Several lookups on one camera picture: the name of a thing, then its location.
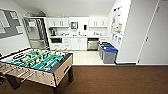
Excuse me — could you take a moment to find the stainless steel refrigerator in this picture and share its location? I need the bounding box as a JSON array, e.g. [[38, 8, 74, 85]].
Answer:
[[23, 16, 50, 50]]

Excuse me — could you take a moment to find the large colourful wall poster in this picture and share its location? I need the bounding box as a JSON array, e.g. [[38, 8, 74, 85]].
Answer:
[[110, 5, 123, 36]]

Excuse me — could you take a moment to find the green foosball table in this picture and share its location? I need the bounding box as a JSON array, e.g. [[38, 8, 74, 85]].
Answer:
[[0, 48, 74, 94]]

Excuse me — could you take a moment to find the grey bin black lid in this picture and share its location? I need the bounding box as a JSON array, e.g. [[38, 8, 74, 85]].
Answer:
[[98, 41, 111, 50]]

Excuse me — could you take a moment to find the grey bin green lid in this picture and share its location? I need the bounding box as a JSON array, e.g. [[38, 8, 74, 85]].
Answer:
[[99, 43, 114, 60]]

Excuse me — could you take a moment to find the grey bin blue lid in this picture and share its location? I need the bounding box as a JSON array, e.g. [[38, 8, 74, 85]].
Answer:
[[102, 46, 119, 65]]

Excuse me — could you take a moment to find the white wall cabinet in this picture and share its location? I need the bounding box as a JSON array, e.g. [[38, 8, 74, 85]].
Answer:
[[88, 17, 109, 28], [46, 17, 70, 29]]

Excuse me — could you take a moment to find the framed wall notice board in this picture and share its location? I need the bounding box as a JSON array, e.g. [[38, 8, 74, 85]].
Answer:
[[0, 9, 24, 40]]

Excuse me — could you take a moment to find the white room door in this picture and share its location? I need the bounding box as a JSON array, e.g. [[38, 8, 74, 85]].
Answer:
[[137, 0, 168, 66]]

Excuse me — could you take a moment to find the white base cabinet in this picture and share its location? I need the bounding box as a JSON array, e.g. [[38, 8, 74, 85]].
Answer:
[[49, 35, 110, 52]]

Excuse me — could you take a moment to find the stainless steel dishwasher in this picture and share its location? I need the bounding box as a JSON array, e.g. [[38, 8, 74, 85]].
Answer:
[[87, 37, 100, 52]]

